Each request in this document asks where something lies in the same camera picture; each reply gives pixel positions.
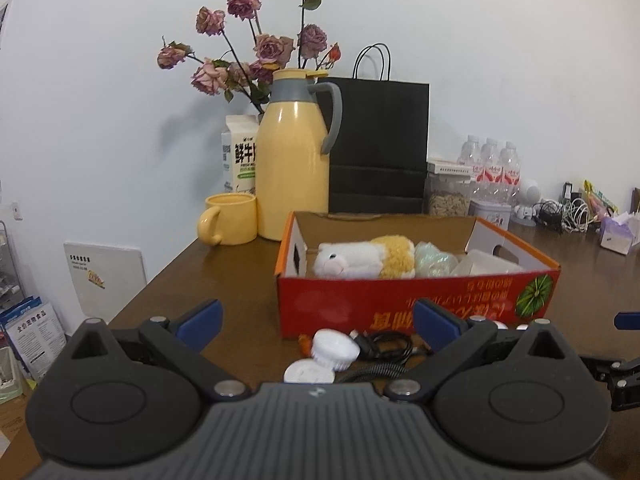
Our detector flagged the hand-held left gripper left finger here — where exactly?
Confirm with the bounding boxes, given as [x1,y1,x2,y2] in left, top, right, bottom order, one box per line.
[70,298,251,402]

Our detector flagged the yellow mug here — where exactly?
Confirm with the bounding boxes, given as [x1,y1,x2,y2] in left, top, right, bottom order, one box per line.
[196,192,258,246]

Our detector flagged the white and yellow plush toy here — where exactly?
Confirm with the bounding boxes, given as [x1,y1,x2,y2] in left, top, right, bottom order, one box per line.
[313,235,416,279]

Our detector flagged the yellow green snack packet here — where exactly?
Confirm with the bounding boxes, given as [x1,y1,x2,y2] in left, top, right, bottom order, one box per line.
[582,180,619,216]

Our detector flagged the red cardboard box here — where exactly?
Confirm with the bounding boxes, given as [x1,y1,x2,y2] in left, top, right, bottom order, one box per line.
[274,211,562,339]

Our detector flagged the dried pink rose bouquet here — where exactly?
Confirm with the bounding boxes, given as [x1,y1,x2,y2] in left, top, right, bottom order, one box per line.
[157,0,342,111]

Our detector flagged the white tin box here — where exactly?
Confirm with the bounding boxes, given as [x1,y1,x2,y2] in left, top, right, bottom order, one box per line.
[468,198,513,231]

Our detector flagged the metal wire rack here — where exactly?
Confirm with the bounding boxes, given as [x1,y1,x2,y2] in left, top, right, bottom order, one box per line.
[0,220,26,306]

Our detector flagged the black usb cable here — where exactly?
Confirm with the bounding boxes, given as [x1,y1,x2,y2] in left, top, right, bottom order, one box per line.
[350,329,426,361]

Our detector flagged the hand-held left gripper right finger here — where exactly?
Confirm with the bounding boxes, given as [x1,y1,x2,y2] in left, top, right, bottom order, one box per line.
[387,297,581,403]

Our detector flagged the black braided cable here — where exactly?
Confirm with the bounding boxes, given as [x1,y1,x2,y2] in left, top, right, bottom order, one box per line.
[335,360,416,383]

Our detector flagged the black paper bag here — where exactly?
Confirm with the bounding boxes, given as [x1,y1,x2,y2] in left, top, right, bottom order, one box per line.
[317,44,431,215]

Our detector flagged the clear food container with oats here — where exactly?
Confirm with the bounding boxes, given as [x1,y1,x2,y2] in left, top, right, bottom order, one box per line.
[425,158,476,217]

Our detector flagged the white ridged jar cap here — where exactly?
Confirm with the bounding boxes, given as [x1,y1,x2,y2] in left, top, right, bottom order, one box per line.
[311,329,361,372]

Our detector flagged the clear water bottle red label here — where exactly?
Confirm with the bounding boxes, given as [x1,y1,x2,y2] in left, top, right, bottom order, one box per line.
[457,135,485,201]
[498,141,522,206]
[477,137,502,201]

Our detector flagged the white panel with sticker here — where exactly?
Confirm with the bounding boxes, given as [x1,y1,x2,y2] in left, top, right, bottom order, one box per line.
[63,241,147,317]

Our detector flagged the white milk carton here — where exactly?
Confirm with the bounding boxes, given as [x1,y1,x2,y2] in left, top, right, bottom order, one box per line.
[221,115,261,196]

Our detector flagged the tangle of charger cables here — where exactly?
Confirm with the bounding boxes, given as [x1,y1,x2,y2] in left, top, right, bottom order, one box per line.
[535,195,601,233]

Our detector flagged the white robot figurine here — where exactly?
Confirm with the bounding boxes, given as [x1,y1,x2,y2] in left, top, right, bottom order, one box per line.
[512,178,542,225]

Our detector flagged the yellow thermos jug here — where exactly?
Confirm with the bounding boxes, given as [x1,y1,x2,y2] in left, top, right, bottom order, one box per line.
[256,68,344,242]

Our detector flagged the purple tissue pack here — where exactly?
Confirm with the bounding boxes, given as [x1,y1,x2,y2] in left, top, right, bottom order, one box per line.
[598,210,640,256]

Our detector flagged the pale green box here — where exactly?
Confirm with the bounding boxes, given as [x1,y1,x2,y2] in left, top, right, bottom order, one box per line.
[0,347,36,403]

